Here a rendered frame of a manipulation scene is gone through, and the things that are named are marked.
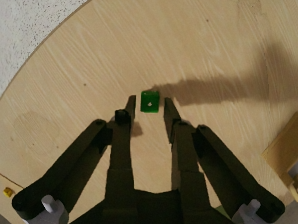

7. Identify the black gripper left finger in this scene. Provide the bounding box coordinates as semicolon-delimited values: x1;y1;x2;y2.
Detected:
12;95;139;224

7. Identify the tan flat mat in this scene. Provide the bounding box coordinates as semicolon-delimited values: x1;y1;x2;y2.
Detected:
0;174;24;199

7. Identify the small wooden crate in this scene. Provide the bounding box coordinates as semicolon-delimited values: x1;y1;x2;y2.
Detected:
261;112;298;202

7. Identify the green die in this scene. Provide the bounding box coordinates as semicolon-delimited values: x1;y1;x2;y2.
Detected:
140;91;159;113

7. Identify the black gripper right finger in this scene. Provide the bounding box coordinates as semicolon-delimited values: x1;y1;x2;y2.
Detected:
163;98;285;224

